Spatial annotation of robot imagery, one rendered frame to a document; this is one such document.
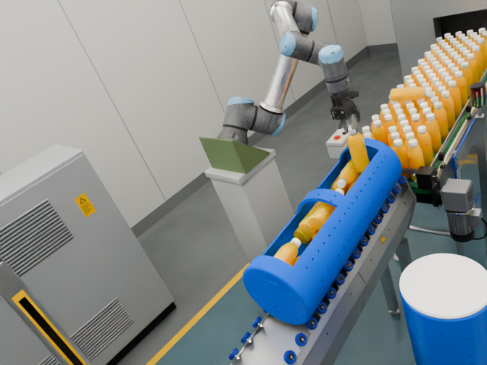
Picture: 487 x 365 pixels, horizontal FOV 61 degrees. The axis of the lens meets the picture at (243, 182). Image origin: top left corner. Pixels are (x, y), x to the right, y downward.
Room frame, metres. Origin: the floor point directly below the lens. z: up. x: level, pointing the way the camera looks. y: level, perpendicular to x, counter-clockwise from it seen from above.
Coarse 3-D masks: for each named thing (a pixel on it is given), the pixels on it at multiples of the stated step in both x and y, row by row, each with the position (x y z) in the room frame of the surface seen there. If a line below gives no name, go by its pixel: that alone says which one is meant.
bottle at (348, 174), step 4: (348, 164) 1.65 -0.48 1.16; (352, 164) 1.64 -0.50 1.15; (344, 168) 1.63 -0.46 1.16; (348, 168) 1.62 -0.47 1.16; (352, 168) 1.62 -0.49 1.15; (340, 172) 1.63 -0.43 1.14; (344, 172) 1.60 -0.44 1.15; (348, 172) 1.60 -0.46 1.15; (352, 172) 1.60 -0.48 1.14; (356, 172) 1.60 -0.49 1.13; (340, 176) 1.61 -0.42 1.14; (344, 176) 1.59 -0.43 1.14; (348, 176) 1.58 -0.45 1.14; (352, 176) 1.59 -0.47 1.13; (356, 176) 1.60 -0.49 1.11; (348, 180) 1.58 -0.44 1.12; (352, 180) 1.59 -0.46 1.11
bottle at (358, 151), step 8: (352, 136) 1.58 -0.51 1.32; (360, 136) 1.58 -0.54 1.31; (352, 144) 1.57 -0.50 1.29; (360, 144) 1.56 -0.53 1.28; (352, 152) 1.58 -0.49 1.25; (360, 152) 1.56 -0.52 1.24; (352, 160) 1.59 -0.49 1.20; (360, 160) 1.56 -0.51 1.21; (368, 160) 1.58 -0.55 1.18; (360, 168) 1.57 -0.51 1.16
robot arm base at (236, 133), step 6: (222, 126) 2.30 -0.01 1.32; (228, 126) 2.25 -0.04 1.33; (234, 126) 2.24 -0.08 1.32; (222, 132) 2.25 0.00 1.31; (228, 132) 2.22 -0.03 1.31; (234, 132) 2.22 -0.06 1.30; (240, 132) 2.22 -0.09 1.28; (246, 132) 2.26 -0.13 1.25; (222, 138) 2.21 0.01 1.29; (228, 138) 2.19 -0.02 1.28; (234, 138) 2.19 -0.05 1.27; (240, 138) 2.19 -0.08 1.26; (246, 138) 2.23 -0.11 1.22; (246, 144) 2.21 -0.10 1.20
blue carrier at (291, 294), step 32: (384, 160) 1.53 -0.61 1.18; (320, 192) 1.41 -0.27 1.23; (352, 192) 1.37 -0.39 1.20; (384, 192) 1.44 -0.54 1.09; (288, 224) 1.42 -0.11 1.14; (352, 224) 1.26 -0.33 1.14; (320, 256) 1.13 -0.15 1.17; (256, 288) 1.17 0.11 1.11; (288, 288) 1.04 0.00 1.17; (320, 288) 1.07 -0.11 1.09; (288, 320) 1.09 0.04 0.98
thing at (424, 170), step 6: (420, 168) 1.62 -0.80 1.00; (426, 168) 1.60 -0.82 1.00; (432, 168) 1.58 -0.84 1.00; (414, 174) 1.62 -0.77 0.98; (420, 174) 1.58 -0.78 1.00; (426, 174) 1.56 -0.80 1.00; (432, 174) 1.55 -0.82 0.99; (420, 180) 1.58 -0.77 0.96; (426, 180) 1.56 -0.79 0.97; (432, 180) 1.55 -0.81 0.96; (420, 186) 1.58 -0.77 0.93; (426, 186) 1.56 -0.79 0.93; (432, 186) 1.54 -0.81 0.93
